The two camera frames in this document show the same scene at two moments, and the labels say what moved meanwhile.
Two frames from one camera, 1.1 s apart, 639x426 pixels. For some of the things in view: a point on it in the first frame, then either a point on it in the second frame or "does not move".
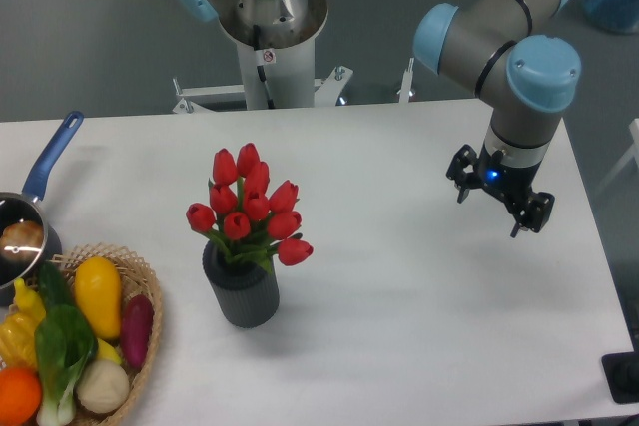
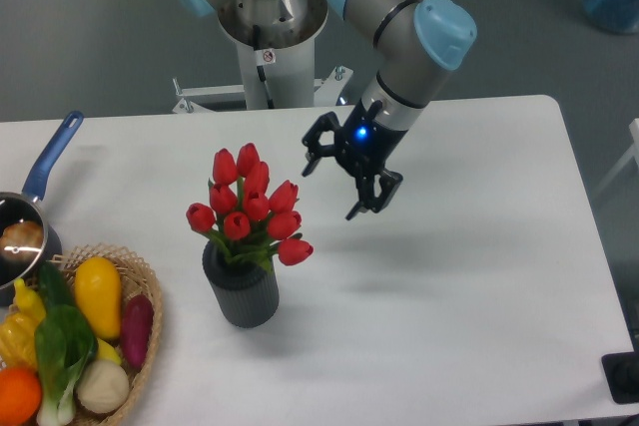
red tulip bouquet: x=250 y=220 does not move
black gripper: x=509 y=182 → x=364 y=144
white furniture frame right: x=632 y=152 does not move
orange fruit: x=21 y=396 does not move
